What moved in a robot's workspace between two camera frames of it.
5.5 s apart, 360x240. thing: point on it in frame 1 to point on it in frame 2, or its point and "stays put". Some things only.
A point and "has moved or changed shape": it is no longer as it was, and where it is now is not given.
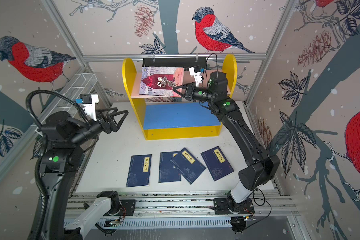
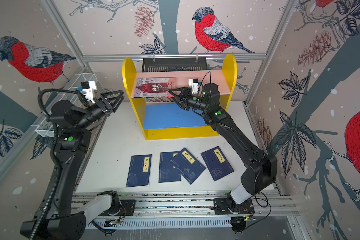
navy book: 168,172 stays put
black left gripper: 112,126 to 107,111
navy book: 217,163 stays put
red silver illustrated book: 160,81 has moved or changed shape
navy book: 188,166 stays put
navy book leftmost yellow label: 139,171 stays put
